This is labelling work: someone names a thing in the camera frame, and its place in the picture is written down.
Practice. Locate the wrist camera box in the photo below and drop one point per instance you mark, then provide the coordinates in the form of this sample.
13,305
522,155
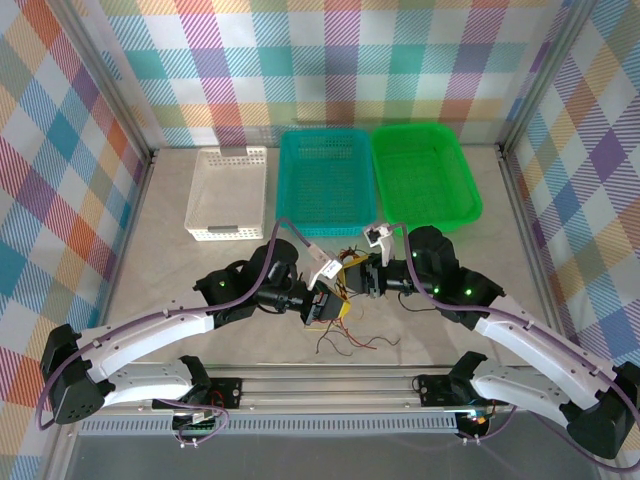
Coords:
380,235
327,267

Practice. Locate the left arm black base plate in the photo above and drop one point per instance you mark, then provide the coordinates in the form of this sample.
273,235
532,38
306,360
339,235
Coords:
230,392

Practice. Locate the aluminium mounting rail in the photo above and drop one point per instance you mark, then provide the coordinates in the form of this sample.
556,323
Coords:
325,387

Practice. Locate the aluminium frame post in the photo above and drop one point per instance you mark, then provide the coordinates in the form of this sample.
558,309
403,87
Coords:
545,75
107,75

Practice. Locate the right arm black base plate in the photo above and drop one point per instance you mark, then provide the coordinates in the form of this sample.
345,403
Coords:
435,390

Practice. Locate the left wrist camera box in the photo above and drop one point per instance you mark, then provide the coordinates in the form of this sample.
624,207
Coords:
327,267

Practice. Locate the white perforated plastic basket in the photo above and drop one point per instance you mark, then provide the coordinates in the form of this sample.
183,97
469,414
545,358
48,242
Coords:
225,185

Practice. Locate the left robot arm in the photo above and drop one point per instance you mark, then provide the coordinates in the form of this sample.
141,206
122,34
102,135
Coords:
150,330

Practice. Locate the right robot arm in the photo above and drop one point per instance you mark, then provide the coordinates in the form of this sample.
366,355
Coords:
550,355

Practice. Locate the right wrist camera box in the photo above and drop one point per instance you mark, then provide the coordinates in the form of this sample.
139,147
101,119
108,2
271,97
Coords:
380,235

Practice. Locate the green plastic basket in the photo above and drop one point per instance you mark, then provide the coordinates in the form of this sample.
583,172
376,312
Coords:
425,175

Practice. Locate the small electronics board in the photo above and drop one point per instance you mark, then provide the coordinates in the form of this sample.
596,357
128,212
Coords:
475,422
197,425

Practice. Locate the aluminium side rail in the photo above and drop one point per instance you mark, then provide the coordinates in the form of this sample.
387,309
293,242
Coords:
510,175
137,200

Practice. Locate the teal plastic basket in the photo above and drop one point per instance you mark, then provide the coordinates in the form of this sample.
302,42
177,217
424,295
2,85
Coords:
325,180

